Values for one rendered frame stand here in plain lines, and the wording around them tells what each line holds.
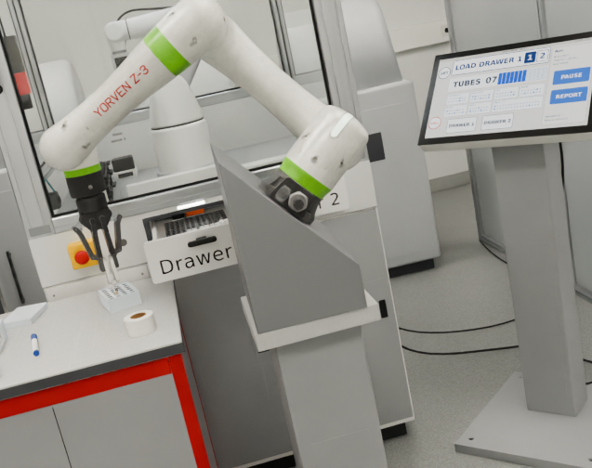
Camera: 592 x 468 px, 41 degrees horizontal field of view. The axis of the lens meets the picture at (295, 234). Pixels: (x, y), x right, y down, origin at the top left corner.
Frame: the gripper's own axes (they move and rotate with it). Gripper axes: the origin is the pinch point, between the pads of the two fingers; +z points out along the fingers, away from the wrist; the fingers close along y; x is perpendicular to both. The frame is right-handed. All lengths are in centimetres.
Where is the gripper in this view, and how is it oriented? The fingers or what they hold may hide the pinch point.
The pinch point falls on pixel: (110, 269)
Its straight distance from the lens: 210.4
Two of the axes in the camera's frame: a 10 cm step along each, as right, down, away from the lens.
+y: -8.8, 2.9, -3.8
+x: 4.3, 1.5, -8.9
